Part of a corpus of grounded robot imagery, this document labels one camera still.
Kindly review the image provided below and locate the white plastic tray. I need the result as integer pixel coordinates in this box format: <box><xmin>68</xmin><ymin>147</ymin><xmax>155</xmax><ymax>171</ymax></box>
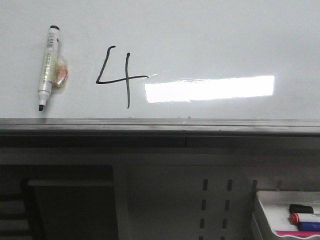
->
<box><xmin>250</xmin><ymin>190</ymin><xmax>320</xmax><ymax>240</ymax></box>

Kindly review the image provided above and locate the red capped marker in tray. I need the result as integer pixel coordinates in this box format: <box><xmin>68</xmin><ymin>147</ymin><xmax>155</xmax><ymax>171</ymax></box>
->
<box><xmin>289</xmin><ymin>212</ymin><xmax>320</xmax><ymax>225</ymax></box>

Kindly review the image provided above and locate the pink eraser in tray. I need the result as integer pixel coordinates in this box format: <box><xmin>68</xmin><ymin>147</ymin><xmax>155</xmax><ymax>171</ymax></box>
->
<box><xmin>275</xmin><ymin>230</ymin><xmax>320</xmax><ymax>238</ymax></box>

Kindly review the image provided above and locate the blue marker in tray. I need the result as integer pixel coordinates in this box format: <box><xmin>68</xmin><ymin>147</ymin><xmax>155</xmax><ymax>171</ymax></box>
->
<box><xmin>297</xmin><ymin>221</ymin><xmax>320</xmax><ymax>232</ymax></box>

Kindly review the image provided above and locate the white whiteboard with grey frame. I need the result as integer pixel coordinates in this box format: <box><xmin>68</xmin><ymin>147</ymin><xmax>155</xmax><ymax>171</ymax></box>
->
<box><xmin>0</xmin><ymin>0</ymin><xmax>320</xmax><ymax>135</ymax></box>

